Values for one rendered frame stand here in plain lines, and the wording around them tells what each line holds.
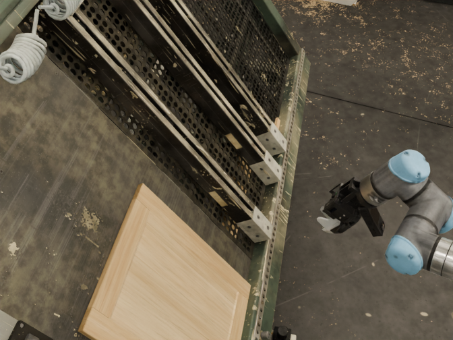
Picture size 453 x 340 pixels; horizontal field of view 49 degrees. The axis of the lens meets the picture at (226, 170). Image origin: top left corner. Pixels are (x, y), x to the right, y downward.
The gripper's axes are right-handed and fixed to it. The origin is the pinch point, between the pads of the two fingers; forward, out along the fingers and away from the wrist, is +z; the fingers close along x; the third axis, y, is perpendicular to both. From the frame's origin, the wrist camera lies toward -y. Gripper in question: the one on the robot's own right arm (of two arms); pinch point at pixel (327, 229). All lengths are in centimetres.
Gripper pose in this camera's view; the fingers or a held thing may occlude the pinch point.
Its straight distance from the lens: 137.3
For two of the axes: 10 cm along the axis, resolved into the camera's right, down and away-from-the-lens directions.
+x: -3.8, 6.9, -6.2
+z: -4.3, 4.6, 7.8
